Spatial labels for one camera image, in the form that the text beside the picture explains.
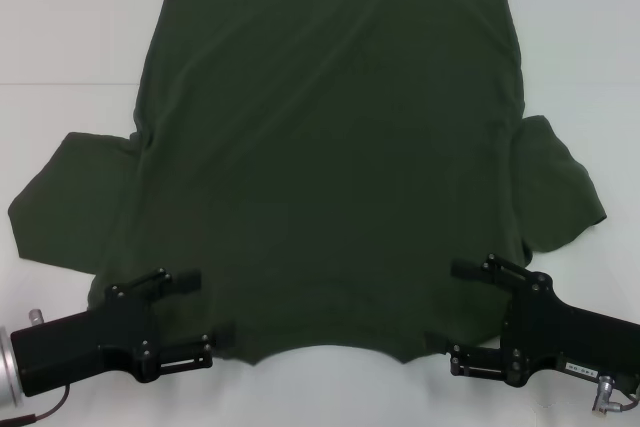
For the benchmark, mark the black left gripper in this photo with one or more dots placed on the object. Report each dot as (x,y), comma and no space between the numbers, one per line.
(65,347)

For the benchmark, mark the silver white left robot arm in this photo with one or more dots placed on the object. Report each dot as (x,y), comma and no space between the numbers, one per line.
(6,367)

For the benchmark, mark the dark green t-shirt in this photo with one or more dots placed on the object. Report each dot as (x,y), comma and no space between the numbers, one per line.
(320,147)

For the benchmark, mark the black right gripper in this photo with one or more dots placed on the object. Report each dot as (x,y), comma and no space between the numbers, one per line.
(560,332)

